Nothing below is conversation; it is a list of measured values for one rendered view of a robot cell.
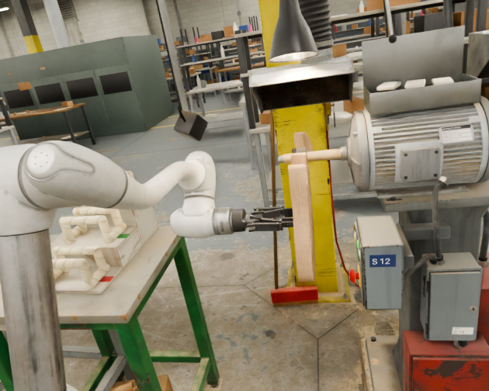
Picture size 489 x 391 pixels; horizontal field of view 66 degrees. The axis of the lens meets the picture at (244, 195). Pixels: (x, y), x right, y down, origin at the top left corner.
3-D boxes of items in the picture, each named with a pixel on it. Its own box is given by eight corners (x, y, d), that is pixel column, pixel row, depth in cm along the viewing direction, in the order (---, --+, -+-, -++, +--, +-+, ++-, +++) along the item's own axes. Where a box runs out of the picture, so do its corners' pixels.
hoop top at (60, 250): (104, 251, 135) (101, 243, 134) (99, 256, 132) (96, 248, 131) (57, 252, 140) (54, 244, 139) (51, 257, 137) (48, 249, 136)
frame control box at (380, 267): (437, 278, 117) (441, 202, 107) (461, 327, 98) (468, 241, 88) (355, 280, 123) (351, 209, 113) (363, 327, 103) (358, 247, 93)
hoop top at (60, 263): (91, 264, 128) (87, 256, 126) (85, 270, 125) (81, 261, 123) (42, 265, 133) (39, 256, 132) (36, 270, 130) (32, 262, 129)
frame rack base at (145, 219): (159, 227, 167) (149, 192, 160) (143, 245, 153) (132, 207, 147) (105, 230, 174) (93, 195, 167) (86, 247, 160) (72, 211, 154)
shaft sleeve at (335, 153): (340, 153, 123) (339, 146, 120) (341, 160, 121) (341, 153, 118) (284, 158, 126) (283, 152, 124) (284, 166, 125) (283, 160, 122)
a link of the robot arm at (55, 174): (131, 155, 82) (80, 159, 86) (70, 120, 65) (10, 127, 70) (124, 214, 79) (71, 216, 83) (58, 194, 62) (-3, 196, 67)
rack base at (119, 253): (143, 245, 154) (137, 225, 150) (123, 268, 139) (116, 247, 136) (86, 247, 161) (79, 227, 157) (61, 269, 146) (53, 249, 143)
